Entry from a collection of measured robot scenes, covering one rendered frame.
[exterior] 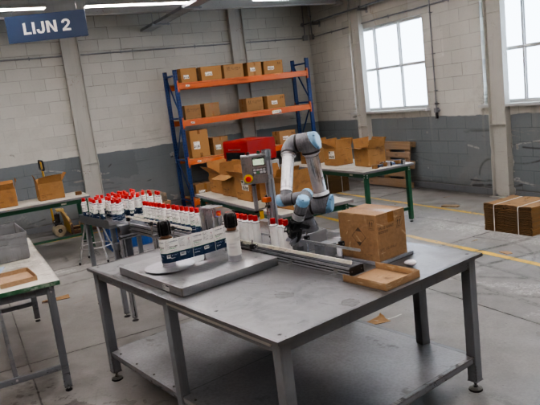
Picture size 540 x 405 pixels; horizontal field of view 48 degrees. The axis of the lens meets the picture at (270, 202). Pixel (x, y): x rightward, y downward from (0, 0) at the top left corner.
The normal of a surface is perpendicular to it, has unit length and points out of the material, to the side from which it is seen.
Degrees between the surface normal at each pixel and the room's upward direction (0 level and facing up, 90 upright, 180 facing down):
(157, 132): 90
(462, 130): 90
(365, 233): 90
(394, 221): 90
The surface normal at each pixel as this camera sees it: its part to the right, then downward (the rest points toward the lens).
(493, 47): -0.88, 0.18
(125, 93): 0.47, 0.10
